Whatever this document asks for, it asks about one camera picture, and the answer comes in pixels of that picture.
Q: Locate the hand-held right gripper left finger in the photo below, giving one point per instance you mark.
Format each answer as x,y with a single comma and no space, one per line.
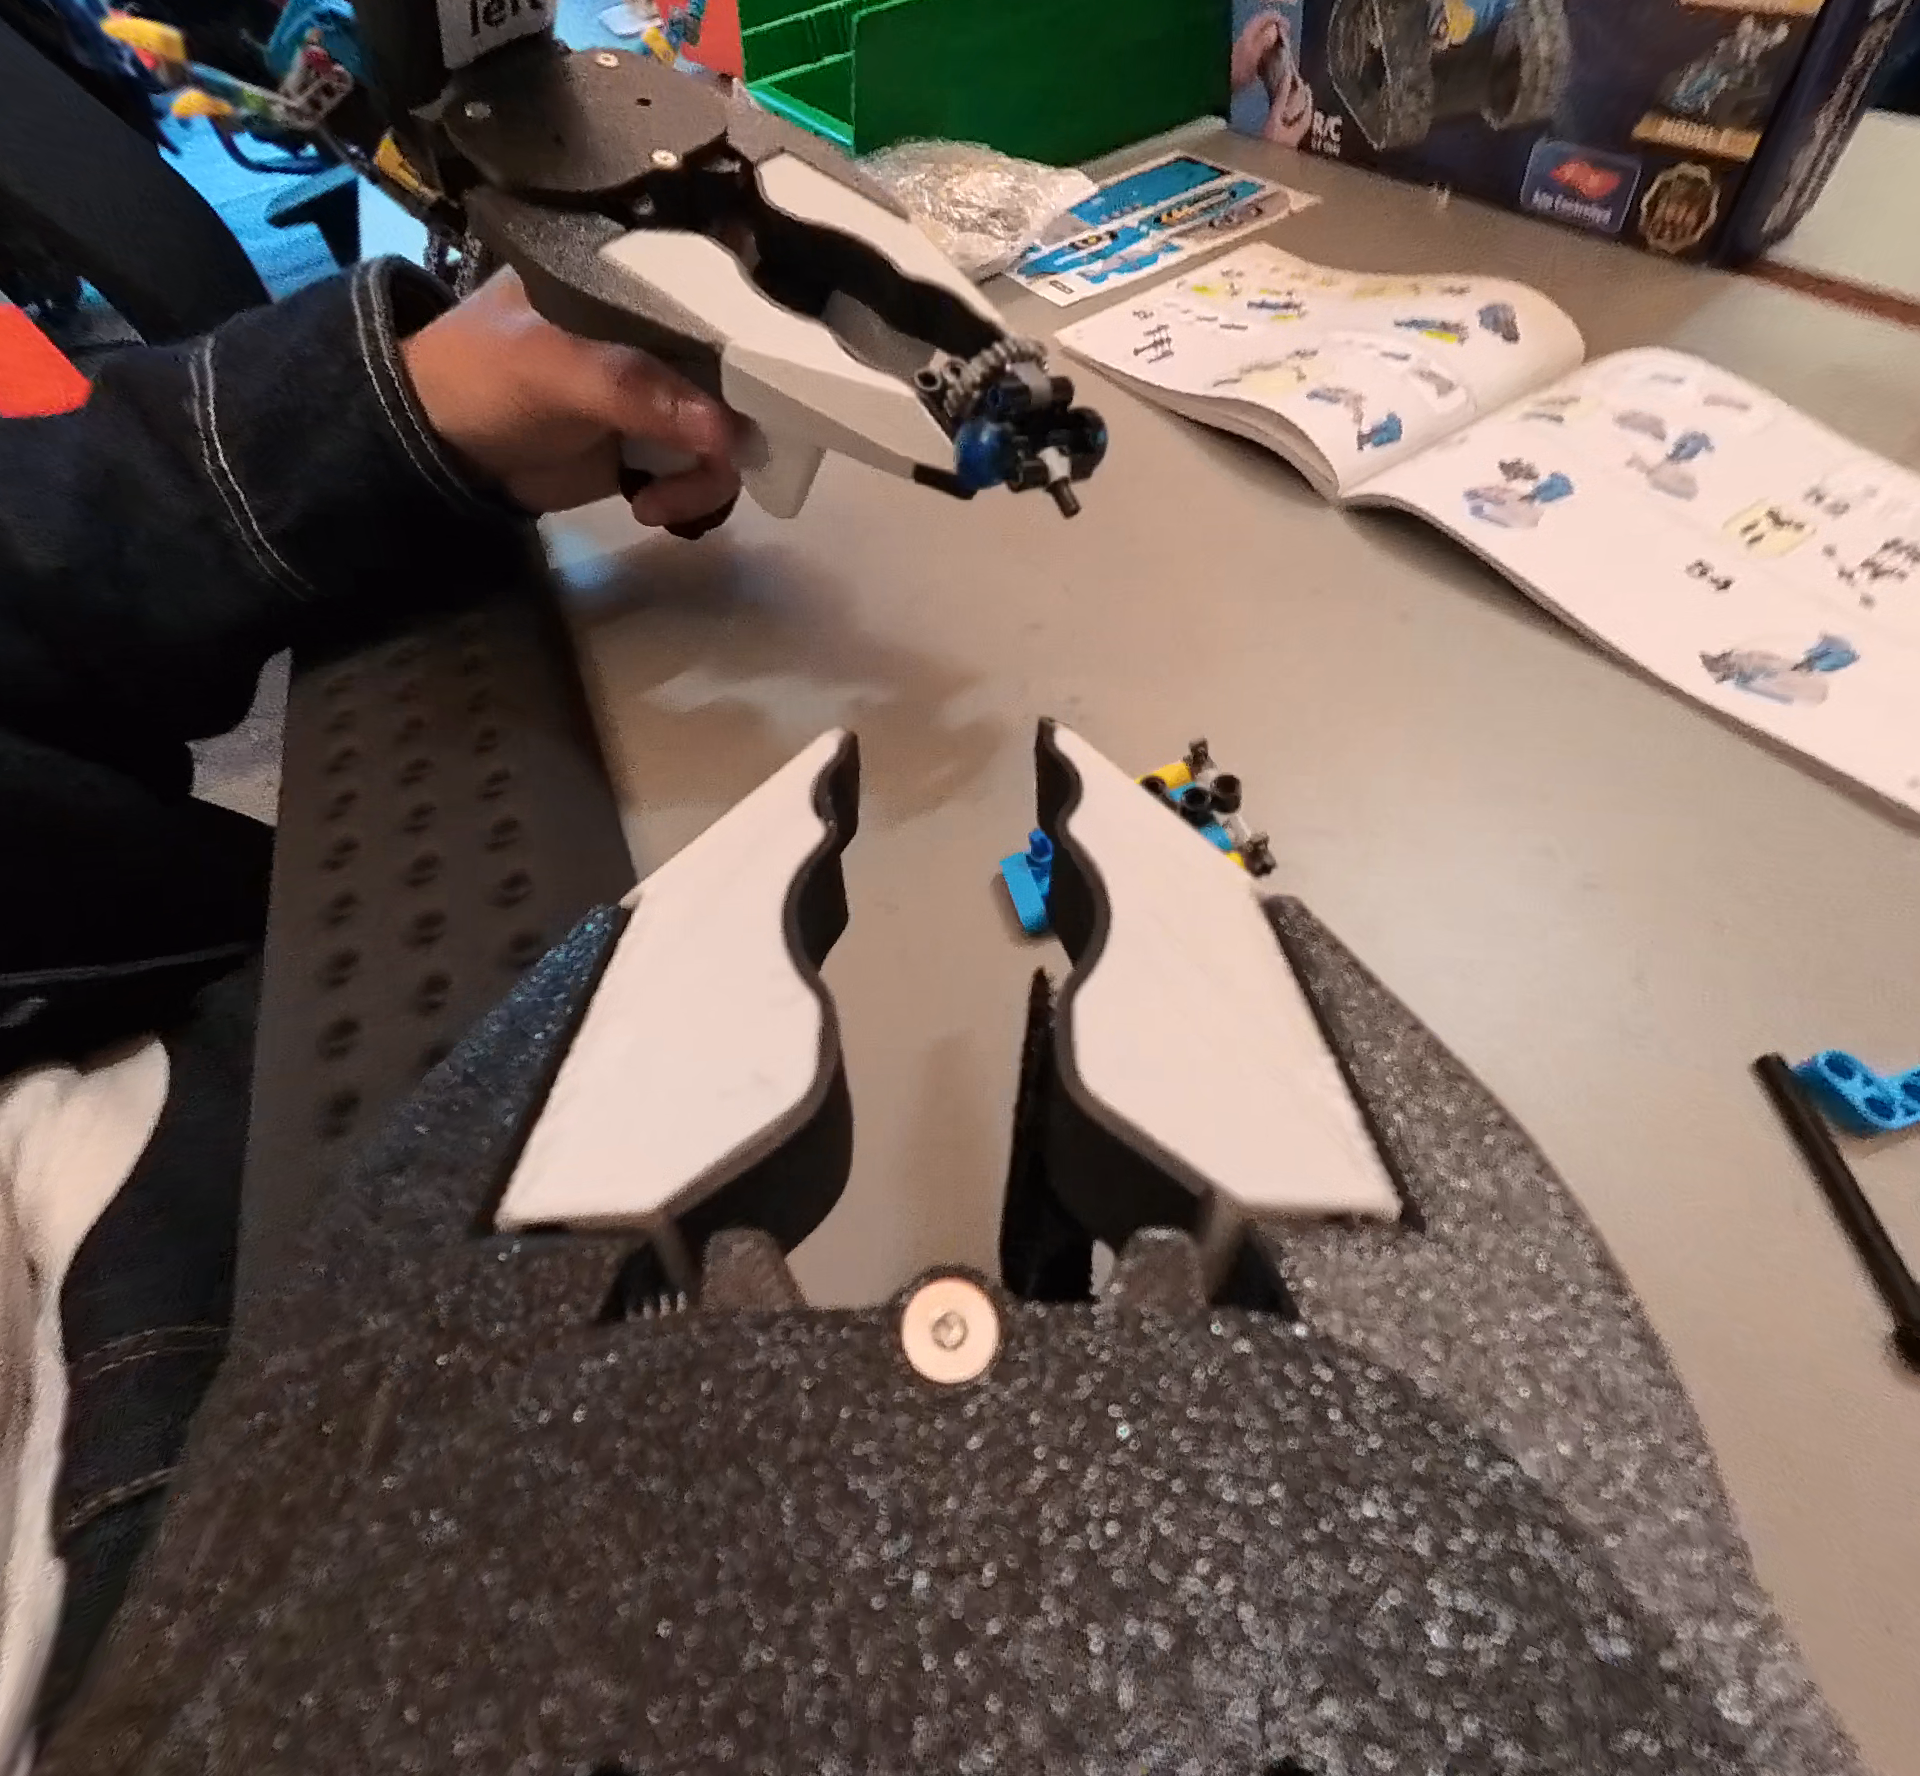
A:
677,1027

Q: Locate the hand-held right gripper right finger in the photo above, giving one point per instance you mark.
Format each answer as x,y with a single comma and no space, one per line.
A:
1215,1043

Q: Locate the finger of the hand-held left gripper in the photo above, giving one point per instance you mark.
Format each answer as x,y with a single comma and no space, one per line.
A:
749,323
871,225

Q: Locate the blue yellow block assembly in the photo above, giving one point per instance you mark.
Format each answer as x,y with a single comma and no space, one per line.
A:
1200,798

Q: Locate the black blue block assembly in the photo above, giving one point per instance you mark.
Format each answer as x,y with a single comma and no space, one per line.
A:
1034,450

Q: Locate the person's left forearm dark sleeve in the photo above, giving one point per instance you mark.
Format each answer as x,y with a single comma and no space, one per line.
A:
225,485

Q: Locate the person's left hand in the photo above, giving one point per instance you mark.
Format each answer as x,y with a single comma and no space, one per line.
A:
542,396

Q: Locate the clear plastic bag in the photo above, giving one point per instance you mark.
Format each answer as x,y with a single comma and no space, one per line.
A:
976,193

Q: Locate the small blue block piece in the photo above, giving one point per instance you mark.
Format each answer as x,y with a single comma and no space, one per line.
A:
1028,884

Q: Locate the green plastic bin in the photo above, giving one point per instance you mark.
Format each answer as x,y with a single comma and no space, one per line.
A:
1020,22

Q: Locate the blue sticker sheet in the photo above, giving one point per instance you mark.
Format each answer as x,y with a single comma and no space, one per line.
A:
1170,225

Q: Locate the colourful block model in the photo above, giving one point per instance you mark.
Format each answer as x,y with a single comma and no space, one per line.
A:
299,36

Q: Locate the black perforated panel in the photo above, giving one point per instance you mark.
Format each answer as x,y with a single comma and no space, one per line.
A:
420,817

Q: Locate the person's dark clothing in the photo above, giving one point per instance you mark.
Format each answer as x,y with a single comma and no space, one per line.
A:
136,907

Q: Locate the black axle rod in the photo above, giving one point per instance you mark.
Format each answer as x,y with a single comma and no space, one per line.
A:
1838,1192

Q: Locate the white cloth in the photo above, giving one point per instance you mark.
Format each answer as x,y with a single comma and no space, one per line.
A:
60,1207

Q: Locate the blue angled block beam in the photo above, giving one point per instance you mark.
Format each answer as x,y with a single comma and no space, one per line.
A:
1861,1094

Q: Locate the building block toy box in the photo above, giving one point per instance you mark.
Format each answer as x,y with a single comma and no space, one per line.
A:
1502,7

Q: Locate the open instruction booklet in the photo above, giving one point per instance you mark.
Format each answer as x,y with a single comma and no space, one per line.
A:
1650,485

